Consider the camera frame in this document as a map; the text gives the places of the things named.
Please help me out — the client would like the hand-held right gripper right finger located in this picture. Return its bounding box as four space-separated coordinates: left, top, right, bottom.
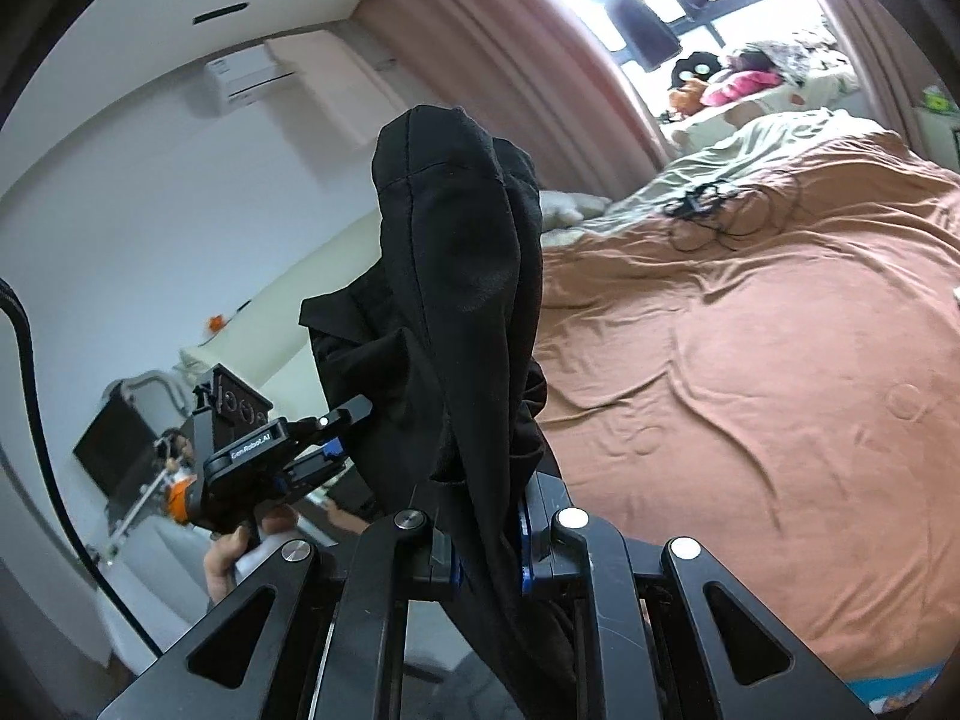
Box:
517 474 875 720

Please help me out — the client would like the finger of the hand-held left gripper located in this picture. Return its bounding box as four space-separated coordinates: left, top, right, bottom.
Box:
289 394 373 460
281 441 350 500

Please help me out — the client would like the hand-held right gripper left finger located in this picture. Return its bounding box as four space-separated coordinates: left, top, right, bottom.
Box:
97 511 460 720

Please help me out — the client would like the black button shirt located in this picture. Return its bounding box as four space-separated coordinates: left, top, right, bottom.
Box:
300 105 578 720

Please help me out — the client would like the person's left forearm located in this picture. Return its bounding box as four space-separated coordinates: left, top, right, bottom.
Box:
322 502 377 538

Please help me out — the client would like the person's left hand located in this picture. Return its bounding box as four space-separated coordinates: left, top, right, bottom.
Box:
206 508 295 605

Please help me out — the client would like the black flat screen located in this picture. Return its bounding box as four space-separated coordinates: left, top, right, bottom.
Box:
73 396 152 500

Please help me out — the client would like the cream headboard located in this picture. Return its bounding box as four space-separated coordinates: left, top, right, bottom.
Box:
180 206 391 392

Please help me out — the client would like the orange blanket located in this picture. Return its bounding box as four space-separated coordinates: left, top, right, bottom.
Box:
536 124 960 683

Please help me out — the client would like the cream pillow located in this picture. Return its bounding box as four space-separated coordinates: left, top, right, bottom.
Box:
540 191 613 230

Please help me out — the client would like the white air conditioner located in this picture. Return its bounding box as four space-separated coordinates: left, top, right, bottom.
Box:
204 43 298 118

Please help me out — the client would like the pink curtain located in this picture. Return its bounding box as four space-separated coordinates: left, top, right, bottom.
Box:
351 0 677 190
780 0 947 115

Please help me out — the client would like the blue cloth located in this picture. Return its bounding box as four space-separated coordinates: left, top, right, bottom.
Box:
844 664 948 713

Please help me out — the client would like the beige floral sheet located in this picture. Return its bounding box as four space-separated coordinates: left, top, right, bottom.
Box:
540 106 901 242

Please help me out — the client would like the pink plush toy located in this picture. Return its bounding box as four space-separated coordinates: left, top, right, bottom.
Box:
701 70 782 107

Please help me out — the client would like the black plush toy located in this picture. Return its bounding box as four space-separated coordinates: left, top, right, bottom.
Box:
671 51 725 88

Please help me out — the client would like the dark hanging garment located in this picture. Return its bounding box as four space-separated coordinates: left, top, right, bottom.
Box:
598 0 685 70

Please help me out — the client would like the white nightstand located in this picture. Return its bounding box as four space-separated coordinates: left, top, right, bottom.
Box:
911 82 960 160

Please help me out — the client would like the thick black cable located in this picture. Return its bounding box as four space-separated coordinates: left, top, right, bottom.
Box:
0 277 163 680

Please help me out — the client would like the black tangled cable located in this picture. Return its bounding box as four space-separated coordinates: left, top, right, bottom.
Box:
662 175 805 253

